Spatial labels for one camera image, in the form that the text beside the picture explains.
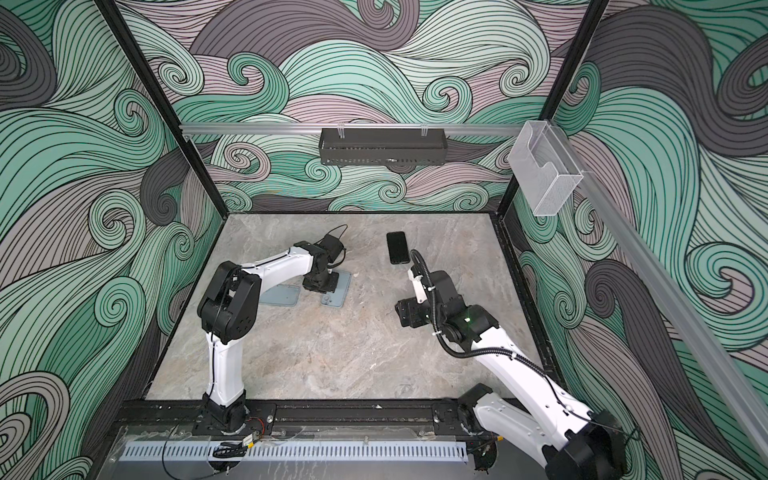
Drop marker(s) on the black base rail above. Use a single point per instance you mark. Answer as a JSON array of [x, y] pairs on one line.
[[441, 416]]

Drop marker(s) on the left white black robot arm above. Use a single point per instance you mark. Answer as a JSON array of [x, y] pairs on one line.
[[228, 312]]

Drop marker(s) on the right aluminium rail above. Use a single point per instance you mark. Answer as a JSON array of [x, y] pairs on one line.
[[738, 394]]

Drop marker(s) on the back aluminium rail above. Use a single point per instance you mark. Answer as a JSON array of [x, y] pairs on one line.
[[277, 128]]

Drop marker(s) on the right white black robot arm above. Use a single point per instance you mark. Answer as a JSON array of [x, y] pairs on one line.
[[559, 432]]

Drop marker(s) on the aluminium rail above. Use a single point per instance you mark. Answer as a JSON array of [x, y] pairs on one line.
[[738, 394], [277, 128]]

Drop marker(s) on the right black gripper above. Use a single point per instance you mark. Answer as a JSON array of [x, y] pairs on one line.
[[410, 308]]

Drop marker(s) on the white slotted cable duct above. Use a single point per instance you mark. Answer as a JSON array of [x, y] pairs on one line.
[[398, 451]]

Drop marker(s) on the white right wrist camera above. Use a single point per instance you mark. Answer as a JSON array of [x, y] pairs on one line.
[[415, 278]]

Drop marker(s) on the black wall tray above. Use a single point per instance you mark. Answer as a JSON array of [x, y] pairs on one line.
[[383, 147]]

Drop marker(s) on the black phone case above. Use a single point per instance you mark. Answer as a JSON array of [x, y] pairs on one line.
[[398, 250]]

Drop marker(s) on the clear acrylic wall holder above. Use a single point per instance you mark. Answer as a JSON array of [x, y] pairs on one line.
[[546, 167]]

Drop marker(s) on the light blue phone case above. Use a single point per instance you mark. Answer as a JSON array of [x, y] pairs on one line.
[[336, 298], [280, 295]]

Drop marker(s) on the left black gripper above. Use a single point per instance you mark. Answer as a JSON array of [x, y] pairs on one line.
[[330, 288]]

